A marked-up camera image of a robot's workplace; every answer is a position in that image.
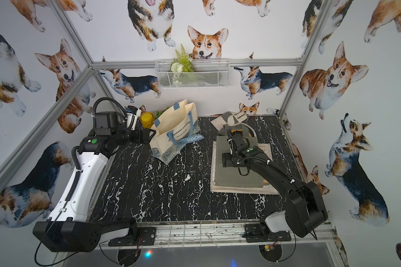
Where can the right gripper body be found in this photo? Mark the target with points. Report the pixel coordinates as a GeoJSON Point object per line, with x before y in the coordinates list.
{"type": "Point", "coordinates": [235, 156]}

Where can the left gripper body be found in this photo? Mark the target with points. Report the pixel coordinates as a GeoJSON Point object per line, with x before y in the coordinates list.
{"type": "Point", "coordinates": [145, 136]}

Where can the grey-green canvas bag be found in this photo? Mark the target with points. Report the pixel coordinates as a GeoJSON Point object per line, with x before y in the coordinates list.
{"type": "Point", "coordinates": [226, 173]}

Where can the cream canvas bag with photo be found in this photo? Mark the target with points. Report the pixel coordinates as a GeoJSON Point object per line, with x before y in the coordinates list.
{"type": "Point", "coordinates": [247, 132]}

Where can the cream bag with blue print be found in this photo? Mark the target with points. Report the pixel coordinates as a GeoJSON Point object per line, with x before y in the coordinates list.
{"type": "Point", "coordinates": [175, 128]}

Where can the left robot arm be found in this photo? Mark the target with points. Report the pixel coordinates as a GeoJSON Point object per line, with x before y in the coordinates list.
{"type": "Point", "coordinates": [67, 229]}

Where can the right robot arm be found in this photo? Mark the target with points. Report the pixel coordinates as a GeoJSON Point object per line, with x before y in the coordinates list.
{"type": "Point", "coordinates": [303, 207]}

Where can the yellow cylindrical canister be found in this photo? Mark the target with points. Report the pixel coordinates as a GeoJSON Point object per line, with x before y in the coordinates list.
{"type": "Point", "coordinates": [147, 119]}

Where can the small potted green plant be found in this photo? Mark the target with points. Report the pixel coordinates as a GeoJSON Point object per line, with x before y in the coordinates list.
{"type": "Point", "coordinates": [159, 113]}

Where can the small folded cream grey pouch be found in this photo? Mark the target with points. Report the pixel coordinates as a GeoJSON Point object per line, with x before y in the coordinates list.
{"type": "Point", "coordinates": [228, 119]}

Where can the fern and white flower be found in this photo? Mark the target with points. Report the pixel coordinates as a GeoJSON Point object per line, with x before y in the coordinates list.
{"type": "Point", "coordinates": [182, 68]}

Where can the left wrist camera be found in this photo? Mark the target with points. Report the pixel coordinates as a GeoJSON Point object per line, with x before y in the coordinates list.
{"type": "Point", "coordinates": [112, 122]}

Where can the white wire mesh basket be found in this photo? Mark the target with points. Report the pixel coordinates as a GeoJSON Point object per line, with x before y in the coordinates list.
{"type": "Point", "coordinates": [202, 74]}

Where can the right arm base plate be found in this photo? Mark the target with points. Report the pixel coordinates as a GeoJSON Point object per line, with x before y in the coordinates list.
{"type": "Point", "coordinates": [256, 233]}

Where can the aluminium frame rail structure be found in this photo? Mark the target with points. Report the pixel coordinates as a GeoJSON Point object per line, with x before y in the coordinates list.
{"type": "Point", "coordinates": [57, 59]}

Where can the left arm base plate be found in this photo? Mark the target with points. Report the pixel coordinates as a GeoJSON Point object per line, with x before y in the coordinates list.
{"type": "Point", "coordinates": [145, 236]}

